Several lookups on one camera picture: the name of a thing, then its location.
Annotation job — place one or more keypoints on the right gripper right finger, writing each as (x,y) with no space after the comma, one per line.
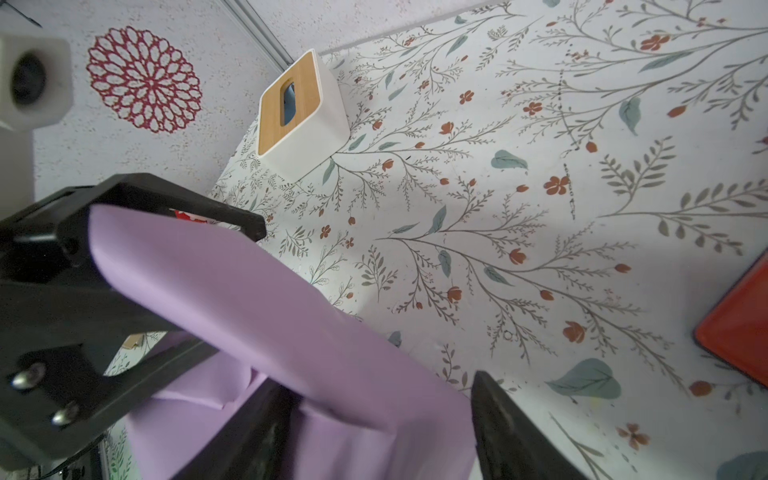
(508,443)

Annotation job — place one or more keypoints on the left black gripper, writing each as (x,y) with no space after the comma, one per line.
(55,304)

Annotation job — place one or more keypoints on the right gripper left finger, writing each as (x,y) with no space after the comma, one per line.
(253,443)

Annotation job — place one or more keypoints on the pink wrapping paper sheet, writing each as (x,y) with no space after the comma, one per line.
(369,410)

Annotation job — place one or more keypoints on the white box with wooden lid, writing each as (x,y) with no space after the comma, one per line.
(302,119)

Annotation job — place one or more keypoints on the pink plush toy red dress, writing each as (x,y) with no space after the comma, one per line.
(190,217)

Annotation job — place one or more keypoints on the red tape dispenser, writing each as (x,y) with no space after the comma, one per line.
(735,329)

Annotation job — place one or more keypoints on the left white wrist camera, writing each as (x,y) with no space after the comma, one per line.
(36,92)

